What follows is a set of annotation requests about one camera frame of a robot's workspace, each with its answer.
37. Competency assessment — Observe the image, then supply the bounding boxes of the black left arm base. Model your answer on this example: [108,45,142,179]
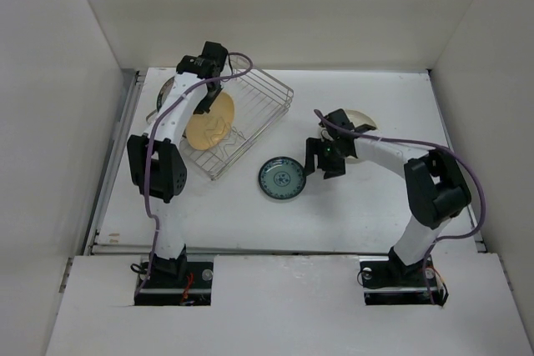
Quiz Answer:
[133,254,214,307]

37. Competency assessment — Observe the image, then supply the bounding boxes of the silver wire dish rack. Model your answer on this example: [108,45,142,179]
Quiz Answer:
[145,67,293,182]

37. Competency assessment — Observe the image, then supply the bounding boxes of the tan beige plate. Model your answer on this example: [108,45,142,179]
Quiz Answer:
[185,93,234,151]

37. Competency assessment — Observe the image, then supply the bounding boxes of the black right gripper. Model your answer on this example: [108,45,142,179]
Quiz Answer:
[302,137,349,179]

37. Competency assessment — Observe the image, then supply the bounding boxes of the blue floral patterned plate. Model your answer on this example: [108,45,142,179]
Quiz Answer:
[258,156,306,201]

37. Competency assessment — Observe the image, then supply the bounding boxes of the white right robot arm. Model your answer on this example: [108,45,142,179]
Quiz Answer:
[304,108,471,284]

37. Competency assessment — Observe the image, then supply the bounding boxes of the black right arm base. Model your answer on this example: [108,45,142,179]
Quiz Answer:
[357,258,449,307]

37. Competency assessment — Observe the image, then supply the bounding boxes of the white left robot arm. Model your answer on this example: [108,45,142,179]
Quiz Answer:
[127,42,229,287]

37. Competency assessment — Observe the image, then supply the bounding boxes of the cream plate with bear print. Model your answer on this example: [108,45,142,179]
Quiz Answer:
[319,108,377,164]

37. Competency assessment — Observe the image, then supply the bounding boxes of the white plate wide teal band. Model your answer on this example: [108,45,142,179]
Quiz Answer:
[156,77,174,111]

